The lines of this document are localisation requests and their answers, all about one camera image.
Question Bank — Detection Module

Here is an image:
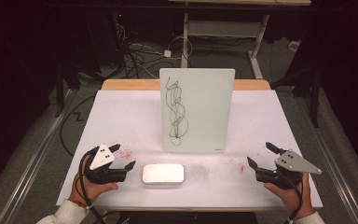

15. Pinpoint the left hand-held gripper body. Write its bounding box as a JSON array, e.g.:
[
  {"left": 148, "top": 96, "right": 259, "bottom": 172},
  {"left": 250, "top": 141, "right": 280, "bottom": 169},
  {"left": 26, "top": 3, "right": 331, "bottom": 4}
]
[{"left": 82, "top": 143, "right": 129, "bottom": 185}]

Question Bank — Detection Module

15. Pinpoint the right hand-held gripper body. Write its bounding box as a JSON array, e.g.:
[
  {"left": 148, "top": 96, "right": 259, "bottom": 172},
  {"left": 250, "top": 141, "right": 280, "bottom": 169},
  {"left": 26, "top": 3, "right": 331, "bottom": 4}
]
[{"left": 255, "top": 148, "right": 323, "bottom": 189}]

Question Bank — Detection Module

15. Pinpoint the white whiteboard eraser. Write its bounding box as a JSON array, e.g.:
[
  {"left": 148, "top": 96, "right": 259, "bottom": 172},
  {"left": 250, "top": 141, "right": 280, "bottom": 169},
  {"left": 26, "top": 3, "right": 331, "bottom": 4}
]
[{"left": 142, "top": 163, "right": 186, "bottom": 186}]

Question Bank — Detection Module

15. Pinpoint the person's left hand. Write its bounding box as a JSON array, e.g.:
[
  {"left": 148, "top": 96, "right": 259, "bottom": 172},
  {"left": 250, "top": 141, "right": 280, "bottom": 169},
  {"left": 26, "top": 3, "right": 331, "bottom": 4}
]
[{"left": 69, "top": 154, "right": 119, "bottom": 208}]

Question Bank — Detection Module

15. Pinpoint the person's right hand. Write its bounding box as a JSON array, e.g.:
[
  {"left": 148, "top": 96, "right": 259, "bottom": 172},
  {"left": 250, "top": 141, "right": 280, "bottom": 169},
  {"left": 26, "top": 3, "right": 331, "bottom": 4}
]
[{"left": 264, "top": 172, "right": 317, "bottom": 219}]

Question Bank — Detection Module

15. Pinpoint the red wristband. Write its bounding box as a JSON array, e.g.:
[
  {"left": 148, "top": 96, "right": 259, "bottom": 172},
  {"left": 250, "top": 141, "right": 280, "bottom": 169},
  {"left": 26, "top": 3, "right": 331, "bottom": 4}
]
[{"left": 69, "top": 198, "right": 89, "bottom": 209}]

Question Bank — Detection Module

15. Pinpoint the black metal stand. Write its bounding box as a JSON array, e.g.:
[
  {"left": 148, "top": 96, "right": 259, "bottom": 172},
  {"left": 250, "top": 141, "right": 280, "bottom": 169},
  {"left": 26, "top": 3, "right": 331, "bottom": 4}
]
[
  {"left": 271, "top": 59, "right": 322, "bottom": 129},
  {"left": 54, "top": 18, "right": 106, "bottom": 119}
]

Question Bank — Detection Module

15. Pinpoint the glass whiteboard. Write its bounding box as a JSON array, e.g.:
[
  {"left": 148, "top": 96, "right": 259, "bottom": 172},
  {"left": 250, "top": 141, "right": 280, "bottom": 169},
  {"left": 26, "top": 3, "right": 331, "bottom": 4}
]
[{"left": 158, "top": 67, "right": 236, "bottom": 154}]

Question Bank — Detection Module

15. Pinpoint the right hand-held gripper black cable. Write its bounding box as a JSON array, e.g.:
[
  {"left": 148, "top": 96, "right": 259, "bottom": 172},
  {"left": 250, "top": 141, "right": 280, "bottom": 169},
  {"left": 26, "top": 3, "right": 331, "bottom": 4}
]
[{"left": 276, "top": 172, "right": 304, "bottom": 224}]

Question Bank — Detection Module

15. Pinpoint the hand-held gripper black cable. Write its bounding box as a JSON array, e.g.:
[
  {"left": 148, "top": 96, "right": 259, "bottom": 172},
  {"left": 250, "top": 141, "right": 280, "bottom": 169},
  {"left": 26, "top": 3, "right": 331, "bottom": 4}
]
[
  {"left": 276, "top": 172, "right": 304, "bottom": 224},
  {"left": 77, "top": 148, "right": 107, "bottom": 224}
]

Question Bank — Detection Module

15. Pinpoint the left hand-held gripper black cable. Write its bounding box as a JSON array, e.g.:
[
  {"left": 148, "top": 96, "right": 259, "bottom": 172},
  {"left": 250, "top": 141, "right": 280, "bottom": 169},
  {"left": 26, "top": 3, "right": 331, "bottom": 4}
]
[{"left": 77, "top": 148, "right": 107, "bottom": 224}]

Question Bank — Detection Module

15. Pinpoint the aluminium floor rail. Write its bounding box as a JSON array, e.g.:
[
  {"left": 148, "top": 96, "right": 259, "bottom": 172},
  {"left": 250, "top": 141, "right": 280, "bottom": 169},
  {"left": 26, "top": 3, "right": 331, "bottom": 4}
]
[
  {"left": 0, "top": 88, "right": 74, "bottom": 224},
  {"left": 292, "top": 92, "right": 358, "bottom": 224}
]

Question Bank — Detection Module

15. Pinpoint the black floor cable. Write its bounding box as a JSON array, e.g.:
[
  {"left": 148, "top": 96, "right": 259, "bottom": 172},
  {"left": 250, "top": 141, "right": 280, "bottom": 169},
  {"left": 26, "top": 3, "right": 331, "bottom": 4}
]
[{"left": 59, "top": 93, "right": 98, "bottom": 157}]

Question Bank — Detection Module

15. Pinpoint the tangle of floor cables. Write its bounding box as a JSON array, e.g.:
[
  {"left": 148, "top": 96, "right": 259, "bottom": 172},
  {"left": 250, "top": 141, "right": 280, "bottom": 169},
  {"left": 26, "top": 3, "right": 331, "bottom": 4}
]
[{"left": 113, "top": 22, "right": 188, "bottom": 79}]

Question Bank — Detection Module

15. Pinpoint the white metal frame desk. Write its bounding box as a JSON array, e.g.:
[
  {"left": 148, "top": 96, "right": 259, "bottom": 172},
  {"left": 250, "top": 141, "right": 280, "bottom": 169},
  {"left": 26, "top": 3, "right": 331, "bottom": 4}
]
[{"left": 167, "top": 0, "right": 312, "bottom": 79}]

